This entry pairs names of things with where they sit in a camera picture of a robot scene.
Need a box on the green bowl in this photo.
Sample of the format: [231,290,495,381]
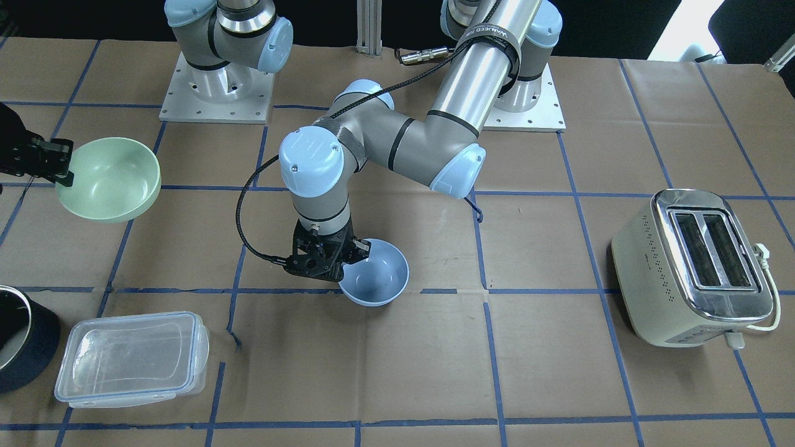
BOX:
[56,138,161,223]

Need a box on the dark blue saucepan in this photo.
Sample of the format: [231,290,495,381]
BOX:
[1,285,61,394]

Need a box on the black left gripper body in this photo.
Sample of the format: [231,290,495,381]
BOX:
[284,220,356,282]

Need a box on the cream chrome toaster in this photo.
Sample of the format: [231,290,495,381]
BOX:
[611,189,781,350]

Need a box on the white toaster power cord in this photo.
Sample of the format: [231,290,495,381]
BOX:
[724,243,781,350]

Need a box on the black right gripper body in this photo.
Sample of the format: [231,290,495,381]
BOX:
[1,104,45,178]

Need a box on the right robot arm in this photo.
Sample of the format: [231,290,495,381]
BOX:
[1,1,294,187]

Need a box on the aluminium frame post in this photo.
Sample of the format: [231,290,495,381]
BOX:
[355,0,383,58]

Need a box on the clear plastic food container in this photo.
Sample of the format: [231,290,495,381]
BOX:
[54,311,209,409]

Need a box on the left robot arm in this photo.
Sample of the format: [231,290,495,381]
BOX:
[276,1,563,282]

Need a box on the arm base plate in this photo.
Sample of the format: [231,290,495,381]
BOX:
[483,65,567,132]
[159,54,275,125]

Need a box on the blue bowl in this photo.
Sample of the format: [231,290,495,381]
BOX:
[338,238,410,307]

